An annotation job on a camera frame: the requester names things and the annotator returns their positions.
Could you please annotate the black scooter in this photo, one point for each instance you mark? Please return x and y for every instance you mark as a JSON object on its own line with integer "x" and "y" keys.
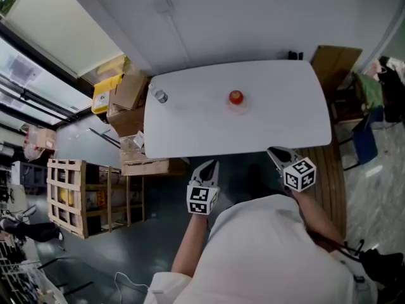
{"x": 28, "y": 226}

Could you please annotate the wooden slat crate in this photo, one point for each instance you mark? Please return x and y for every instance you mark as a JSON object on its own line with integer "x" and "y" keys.
{"x": 71, "y": 198}

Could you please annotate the open brown cardboard box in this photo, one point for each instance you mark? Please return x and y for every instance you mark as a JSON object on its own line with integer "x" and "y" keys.
{"x": 126, "y": 120}

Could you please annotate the clear plastic water bottle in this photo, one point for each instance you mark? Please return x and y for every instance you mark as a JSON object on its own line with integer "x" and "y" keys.
{"x": 159, "y": 94}

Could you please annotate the person's right forearm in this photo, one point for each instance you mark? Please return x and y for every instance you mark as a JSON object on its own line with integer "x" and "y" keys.
{"x": 316, "y": 215}

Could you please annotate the yellow plastic box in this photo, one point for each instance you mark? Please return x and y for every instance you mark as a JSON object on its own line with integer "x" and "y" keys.
{"x": 102, "y": 95}

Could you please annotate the green cloth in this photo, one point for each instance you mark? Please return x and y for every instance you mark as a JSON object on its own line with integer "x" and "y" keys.
{"x": 368, "y": 89}

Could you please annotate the person's white shirt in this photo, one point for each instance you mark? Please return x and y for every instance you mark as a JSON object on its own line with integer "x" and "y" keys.
{"x": 269, "y": 258}

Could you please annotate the wooden slat bench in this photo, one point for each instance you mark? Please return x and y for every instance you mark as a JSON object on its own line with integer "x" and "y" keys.
{"x": 329, "y": 182}

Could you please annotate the black bag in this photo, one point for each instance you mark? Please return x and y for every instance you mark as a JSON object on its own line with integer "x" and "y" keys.
{"x": 384, "y": 266}

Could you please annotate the tall brown cardboard box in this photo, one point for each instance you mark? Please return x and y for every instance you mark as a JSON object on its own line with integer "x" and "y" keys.
{"x": 131, "y": 90}

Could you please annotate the person's left forearm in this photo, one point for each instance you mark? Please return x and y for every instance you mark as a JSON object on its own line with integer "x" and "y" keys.
{"x": 189, "y": 245}

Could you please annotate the large brown cardboard sheet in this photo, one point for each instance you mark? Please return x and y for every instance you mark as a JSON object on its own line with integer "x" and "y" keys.
{"x": 335, "y": 65}

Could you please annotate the black clothing pile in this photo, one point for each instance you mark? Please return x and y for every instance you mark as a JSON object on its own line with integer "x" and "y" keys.
{"x": 394, "y": 90}

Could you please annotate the small brown cardboard box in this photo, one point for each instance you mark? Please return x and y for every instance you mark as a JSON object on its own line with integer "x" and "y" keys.
{"x": 46, "y": 138}

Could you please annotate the red apple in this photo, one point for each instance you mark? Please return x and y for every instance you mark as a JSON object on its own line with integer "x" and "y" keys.
{"x": 235, "y": 97}

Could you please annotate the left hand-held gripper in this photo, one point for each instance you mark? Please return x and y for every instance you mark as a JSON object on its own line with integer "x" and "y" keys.
{"x": 200, "y": 198}

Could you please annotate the blue chair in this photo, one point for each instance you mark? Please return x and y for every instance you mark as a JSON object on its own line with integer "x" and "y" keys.
{"x": 364, "y": 141}

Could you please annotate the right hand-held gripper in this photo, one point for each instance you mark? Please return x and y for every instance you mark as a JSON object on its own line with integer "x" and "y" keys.
{"x": 300, "y": 174}

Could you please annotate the small white packet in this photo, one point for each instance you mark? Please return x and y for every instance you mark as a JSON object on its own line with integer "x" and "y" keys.
{"x": 138, "y": 139}

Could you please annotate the small black device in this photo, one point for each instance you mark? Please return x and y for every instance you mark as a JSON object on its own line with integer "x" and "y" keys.
{"x": 295, "y": 55}

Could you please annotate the black metal rod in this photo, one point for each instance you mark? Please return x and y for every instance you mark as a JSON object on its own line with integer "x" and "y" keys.
{"x": 104, "y": 137}

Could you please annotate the white window blind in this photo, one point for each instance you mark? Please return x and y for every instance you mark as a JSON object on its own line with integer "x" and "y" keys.
{"x": 57, "y": 27}

